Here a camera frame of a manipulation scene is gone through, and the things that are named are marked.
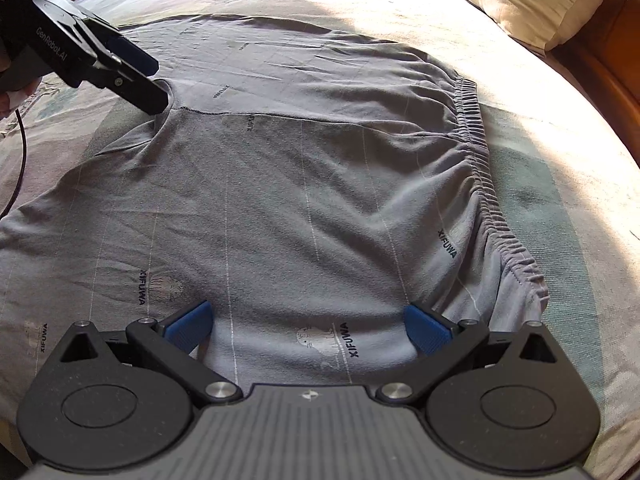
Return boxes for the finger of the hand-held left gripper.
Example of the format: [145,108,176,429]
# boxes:
[96,67,171,116]
[107,36,160,75]

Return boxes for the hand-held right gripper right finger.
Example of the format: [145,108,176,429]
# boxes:
[376,306,558,403]

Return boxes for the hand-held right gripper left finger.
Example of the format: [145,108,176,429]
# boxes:
[59,301,242,407]

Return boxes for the grey printed pants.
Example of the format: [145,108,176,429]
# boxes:
[0,12,551,391]

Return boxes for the person's left hand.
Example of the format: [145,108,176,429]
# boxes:
[0,57,43,118]

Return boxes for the patchwork floral bed sheet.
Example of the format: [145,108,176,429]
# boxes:
[0,0,640,480]

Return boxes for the wooden headboard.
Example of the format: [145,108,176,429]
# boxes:
[550,0,640,166]

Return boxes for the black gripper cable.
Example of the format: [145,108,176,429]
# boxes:
[0,107,26,216]

